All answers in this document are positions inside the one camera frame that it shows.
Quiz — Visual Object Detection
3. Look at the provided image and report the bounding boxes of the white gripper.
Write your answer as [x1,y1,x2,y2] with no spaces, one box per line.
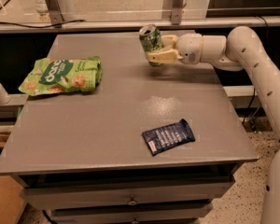
[146,33,203,64]

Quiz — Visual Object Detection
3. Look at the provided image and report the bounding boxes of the green soda can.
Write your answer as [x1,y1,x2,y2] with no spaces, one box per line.
[139,24,163,66]

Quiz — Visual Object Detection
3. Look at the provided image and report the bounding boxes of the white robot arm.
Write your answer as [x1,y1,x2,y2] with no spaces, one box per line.
[146,26,280,224]

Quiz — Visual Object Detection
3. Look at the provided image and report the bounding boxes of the dark blue snack packet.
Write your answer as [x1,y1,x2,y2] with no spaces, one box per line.
[142,119,195,156]

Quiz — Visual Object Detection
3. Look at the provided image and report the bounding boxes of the green snack bag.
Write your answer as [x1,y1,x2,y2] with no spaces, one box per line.
[19,56,102,96]

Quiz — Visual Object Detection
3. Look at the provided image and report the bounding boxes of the lower grey drawer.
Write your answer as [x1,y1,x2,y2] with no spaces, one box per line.
[51,203,213,224]

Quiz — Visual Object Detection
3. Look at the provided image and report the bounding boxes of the grey drawer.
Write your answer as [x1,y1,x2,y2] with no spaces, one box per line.
[51,203,213,224]
[21,176,234,210]

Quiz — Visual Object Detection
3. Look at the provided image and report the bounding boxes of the upper grey drawer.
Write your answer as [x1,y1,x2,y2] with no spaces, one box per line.
[21,176,234,210]

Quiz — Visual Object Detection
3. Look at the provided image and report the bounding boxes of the cardboard box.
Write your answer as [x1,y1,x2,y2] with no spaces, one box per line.
[0,176,26,224]

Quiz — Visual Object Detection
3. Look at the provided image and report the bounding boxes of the right metal bracket post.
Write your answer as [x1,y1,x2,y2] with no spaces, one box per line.
[171,0,184,25]

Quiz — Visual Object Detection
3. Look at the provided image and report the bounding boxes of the metal bracket post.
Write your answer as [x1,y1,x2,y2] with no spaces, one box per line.
[45,0,63,28]
[171,0,184,25]

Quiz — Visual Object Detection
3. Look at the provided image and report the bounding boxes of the grey metal rail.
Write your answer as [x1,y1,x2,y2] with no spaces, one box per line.
[0,16,280,34]

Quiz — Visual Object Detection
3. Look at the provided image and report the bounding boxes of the black cable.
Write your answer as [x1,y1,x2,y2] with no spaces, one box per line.
[0,19,86,29]

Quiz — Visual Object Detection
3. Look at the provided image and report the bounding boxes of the left metal bracket post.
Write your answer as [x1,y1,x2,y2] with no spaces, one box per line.
[45,0,63,28]

